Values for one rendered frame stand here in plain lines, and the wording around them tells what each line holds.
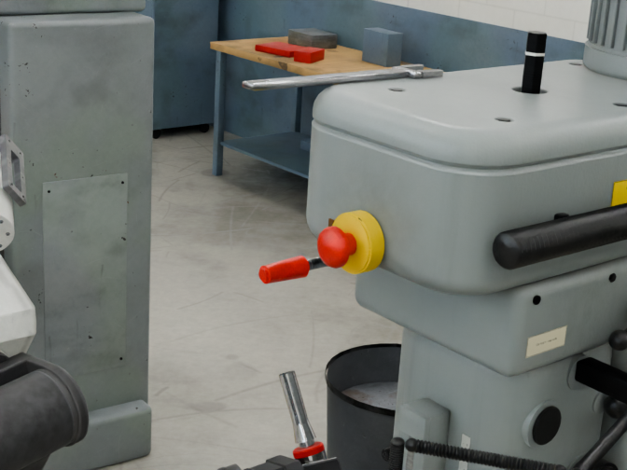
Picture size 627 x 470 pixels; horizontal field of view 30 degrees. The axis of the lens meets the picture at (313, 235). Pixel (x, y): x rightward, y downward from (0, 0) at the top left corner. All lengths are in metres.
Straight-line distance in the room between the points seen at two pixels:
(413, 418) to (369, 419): 2.10
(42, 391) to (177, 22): 7.37
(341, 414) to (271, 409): 1.25
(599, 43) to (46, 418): 0.74
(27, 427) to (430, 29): 6.15
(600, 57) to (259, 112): 7.32
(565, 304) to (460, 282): 0.16
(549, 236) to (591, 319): 0.20
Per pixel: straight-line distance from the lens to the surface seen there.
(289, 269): 1.21
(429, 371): 1.30
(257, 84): 1.15
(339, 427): 3.48
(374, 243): 1.10
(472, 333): 1.19
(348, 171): 1.14
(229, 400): 4.72
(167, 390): 4.80
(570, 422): 1.33
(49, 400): 1.29
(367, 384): 3.75
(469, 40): 7.04
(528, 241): 1.05
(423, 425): 1.27
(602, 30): 1.39
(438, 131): 1.06
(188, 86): 8.72
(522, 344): 1.17
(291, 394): 1.71
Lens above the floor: 2.12
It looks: 18 degrees down
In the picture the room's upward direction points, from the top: 4 degrees clockwise
